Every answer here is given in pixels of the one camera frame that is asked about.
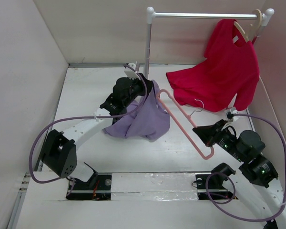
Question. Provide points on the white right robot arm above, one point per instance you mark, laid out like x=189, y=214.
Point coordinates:
x=257, y=187

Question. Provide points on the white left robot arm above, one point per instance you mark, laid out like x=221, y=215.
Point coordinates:
x=59, y=152

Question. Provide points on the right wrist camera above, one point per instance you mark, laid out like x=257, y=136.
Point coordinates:
x=231, y=115

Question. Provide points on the wooden hanger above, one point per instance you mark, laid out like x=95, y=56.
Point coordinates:
x=249, y=28

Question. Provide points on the red t shirt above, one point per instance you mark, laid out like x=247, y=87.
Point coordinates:
x=229, y=72

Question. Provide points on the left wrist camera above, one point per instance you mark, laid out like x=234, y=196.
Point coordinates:
x=131, y=70

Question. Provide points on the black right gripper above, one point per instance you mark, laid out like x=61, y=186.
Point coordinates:
x=209, y=133

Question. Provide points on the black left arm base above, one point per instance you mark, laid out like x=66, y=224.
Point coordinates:
x=98, y=188

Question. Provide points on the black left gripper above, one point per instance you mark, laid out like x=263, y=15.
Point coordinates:
x=148, y=84

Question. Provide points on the white metal clothes rack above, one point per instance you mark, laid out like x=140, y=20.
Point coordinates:
x=152, y=14

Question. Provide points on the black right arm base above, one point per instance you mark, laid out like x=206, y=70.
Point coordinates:
x=215, y=184

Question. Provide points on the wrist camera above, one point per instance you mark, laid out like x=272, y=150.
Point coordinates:
x=131, y=70
x=231, y=115

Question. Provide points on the purple t shirt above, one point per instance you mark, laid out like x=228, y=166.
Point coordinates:
x=149, y=121

